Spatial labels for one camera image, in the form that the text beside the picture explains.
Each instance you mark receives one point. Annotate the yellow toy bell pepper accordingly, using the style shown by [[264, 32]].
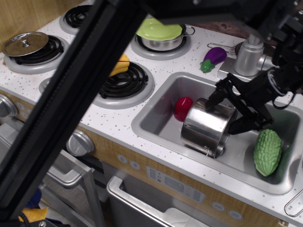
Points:
[[121, 66]]

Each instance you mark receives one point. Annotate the black foreground frame bar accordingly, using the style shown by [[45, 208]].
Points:
[[101, 40]]

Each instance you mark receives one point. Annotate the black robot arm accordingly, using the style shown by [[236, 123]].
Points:
[[284, 47]]

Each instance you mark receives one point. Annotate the wire rack handle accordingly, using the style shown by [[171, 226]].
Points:
[[294, 207]]

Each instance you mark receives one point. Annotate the back left black burner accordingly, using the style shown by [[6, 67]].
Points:
[[71, 20]]

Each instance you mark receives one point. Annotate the silver faucet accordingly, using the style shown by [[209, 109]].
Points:
[[253, 56]]

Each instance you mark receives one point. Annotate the silver stove knob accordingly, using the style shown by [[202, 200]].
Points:
[[43, 85]]

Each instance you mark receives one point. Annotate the green plate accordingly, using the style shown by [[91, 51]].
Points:
[[152, 29]]

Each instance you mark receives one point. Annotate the black burner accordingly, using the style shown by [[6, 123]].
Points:
[[126, 89], [44, 60], [71, 20]]

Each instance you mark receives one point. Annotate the green toy bitter gourd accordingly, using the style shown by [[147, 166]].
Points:
[[267, 152]]

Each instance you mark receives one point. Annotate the blue clamp tool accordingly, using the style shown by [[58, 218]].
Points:
[[34, 200]]

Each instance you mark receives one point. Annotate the small steel pan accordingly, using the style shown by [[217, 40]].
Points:
[[168, 45]]

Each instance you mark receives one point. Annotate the stainless steel pot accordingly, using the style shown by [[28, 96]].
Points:
[[207, 130]]

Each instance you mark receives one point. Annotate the silver oven dial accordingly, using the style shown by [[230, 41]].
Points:
[[79, 144], [7, 107]]

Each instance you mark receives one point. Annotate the dishwasher door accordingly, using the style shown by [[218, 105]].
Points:
[[152, 208]]

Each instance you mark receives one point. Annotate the front right black burner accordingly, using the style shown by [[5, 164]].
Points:
[[126, 89]]

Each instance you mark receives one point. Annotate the yellow cloth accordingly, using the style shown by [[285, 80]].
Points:
[[33, 214]]

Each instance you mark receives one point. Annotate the silver sink basin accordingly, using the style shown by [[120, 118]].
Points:
[[156, 122]]

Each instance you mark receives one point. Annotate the oven door with handle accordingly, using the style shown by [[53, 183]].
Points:
[[75, 190]]

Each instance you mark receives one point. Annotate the red toy pepper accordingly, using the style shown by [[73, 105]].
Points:
[[182, 107]]

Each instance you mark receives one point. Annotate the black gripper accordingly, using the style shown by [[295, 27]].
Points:
[[249, 98]]

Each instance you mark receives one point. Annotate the purple toy eggplant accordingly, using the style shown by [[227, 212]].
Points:
[[213, 57]]

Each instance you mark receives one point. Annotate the steel pot lid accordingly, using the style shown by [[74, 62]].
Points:
[[24, 44]]

